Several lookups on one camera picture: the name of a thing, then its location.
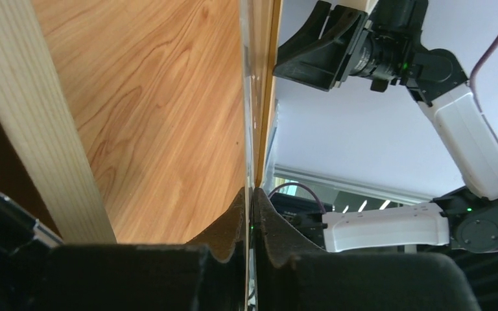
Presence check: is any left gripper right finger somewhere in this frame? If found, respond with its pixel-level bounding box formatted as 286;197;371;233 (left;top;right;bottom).
252;188;480;310

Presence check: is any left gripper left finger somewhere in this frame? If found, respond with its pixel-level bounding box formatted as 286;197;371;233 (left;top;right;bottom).
38;190;246;310

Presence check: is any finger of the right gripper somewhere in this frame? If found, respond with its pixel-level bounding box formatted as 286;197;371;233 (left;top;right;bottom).
273;6;368;91
278;0;333;48

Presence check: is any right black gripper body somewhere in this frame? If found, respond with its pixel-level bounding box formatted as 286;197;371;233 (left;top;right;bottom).
350;1;429;93

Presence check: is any clear acrylic sheet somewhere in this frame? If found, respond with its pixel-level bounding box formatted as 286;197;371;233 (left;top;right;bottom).
239;0;257;310

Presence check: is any light wooden picture frame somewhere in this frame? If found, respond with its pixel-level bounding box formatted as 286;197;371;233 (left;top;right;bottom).
0;1;282;244

